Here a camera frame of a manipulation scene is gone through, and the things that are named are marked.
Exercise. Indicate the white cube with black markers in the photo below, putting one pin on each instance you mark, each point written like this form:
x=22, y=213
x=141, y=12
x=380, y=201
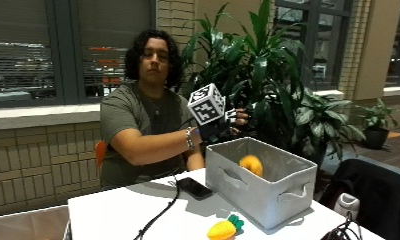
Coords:
x=206, y=104

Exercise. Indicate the orange toy donut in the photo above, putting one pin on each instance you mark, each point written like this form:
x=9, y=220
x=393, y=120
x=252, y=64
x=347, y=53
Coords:
x=252, y=164

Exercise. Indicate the tall green leafy plant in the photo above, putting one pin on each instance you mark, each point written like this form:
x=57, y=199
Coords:
x=254, y=66

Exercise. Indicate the broad-leaved green plant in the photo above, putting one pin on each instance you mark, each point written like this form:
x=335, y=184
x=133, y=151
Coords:
x=324, y=123

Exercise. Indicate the black smartphone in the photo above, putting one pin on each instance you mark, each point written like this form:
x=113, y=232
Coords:
x=195, y=188

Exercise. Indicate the grey fabric storage bin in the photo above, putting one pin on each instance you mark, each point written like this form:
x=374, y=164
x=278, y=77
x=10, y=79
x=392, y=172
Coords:
x=258, y=196

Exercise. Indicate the the person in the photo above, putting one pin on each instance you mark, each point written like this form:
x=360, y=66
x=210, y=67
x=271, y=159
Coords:
x=127, y=111

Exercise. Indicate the dark framed glass window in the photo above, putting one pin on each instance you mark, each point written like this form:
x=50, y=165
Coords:
x=320, y=43

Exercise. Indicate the small potted plant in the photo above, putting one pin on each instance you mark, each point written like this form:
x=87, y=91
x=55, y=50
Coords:
x=378, y=116

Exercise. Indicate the black plant pot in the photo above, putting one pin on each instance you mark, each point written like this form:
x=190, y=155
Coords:
x=376, y=138

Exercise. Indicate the orange chair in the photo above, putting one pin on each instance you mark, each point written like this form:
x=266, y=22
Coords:
x=101, y=156

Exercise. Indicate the orange toy carrot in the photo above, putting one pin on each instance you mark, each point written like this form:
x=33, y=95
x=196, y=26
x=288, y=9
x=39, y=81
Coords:
x=223, y=230

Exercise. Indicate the dark framed window with blinds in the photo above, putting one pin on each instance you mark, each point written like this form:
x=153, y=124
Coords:
x=35, y=50

